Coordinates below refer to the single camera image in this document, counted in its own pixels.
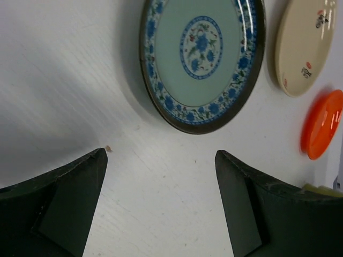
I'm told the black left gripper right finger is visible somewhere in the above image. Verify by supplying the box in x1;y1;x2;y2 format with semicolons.
215;150;342;256

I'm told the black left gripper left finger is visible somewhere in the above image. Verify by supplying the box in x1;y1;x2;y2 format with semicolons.
1;148;108;256

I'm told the orange round plate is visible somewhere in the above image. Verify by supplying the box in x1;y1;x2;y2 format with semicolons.
300;89;342;160

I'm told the blue white patterned plate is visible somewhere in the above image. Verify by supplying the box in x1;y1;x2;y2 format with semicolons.
139;1;266;134

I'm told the olive green plastic bin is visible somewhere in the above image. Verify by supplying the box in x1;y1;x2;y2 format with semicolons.
303;184;343;198

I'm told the cream floral small plate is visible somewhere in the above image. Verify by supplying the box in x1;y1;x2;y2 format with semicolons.
275;0;338;97

